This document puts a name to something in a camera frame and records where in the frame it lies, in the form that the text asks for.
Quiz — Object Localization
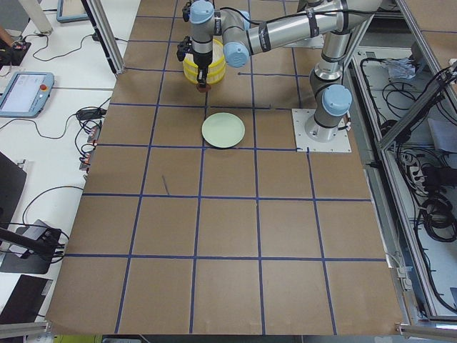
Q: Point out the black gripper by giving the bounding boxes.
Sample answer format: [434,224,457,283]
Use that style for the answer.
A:
[176,36,213,87]
[181,1,191,21]

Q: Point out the brown bun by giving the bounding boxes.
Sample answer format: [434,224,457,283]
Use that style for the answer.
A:
[196,84,211,94]

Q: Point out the yellow top steamer layer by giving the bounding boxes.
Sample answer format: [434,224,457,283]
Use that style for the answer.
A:
[183,39,225,73]

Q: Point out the yellow steamer layer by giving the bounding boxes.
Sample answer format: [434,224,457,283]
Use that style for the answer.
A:
[183,39,225,73]
[184,65,226,85]

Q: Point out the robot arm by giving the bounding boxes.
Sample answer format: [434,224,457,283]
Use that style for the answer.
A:
[176,0,381,143]

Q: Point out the yellow bottom steamer layer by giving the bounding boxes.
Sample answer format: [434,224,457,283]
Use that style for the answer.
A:
[184,65,226,85]

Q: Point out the light green plate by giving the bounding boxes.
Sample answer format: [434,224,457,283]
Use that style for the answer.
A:
[201,112,245,149]

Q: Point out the teach pendant with screen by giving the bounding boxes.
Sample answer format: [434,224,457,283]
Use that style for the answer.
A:
[1,71,54,119]

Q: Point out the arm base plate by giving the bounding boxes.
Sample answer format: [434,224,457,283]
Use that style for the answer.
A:
[291,109,352,154]

